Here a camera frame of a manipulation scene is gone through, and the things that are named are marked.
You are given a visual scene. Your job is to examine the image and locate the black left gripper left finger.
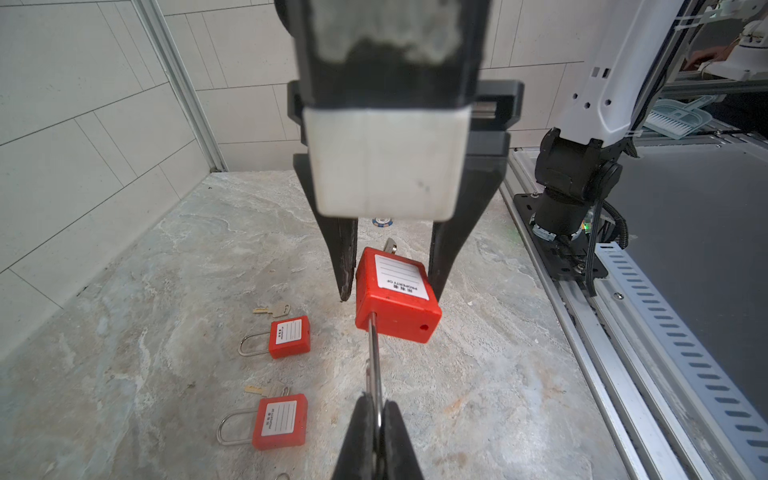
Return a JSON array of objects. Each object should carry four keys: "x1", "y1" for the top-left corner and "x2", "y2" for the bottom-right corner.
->
[{"x1": 332, "y1": 393, "x2": 380, "y2": 480}]

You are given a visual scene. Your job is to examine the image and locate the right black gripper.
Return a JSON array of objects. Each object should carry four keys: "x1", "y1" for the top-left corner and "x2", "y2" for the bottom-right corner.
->
[{"x1": 286, "y1": 80, "x2": 524, "y2": 302}]

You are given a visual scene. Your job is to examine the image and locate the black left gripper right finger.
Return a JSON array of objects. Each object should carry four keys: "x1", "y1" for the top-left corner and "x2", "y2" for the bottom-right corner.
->
[{"x1": 380, "y1": 400, "x2": 424, "y2": 480}]

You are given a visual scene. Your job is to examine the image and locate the red padlock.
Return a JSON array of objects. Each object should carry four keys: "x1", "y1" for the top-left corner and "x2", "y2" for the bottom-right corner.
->
[
  {"x1": 216, "y1": 394, "x2": 309, "y2": 451},
  {"x1": 238, "y1": 315, "x2": 311, "y2": 359},
  {"x1": 355, "y1": 247, "x2": 442, "y2": 426}
]

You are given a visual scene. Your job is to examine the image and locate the silver safety key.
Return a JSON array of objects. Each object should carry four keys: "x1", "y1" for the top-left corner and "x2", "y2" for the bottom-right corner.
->
[
  {"x1": 252, "y1": 302, "x2": 291, "y2": 318},
  {"x1": 244, "y1": 384, "x2": 291, "y2": 398}
]

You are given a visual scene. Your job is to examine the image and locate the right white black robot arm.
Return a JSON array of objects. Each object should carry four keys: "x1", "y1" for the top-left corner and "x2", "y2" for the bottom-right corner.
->
[{"x1": 275, "y1": 1, "x2": 684, "y2": 300}]

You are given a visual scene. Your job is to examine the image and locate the teal dustpan in background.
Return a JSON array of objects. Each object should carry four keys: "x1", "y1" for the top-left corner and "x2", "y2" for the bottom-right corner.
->
[{"x1": 643, "y1": 95, "x2": 721, "y2": 140}]

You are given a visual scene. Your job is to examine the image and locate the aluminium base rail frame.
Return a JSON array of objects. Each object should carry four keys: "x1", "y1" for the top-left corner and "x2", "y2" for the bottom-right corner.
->
[{"x1": 500, "y1": 131, "x2": 768, "y2": 480}]

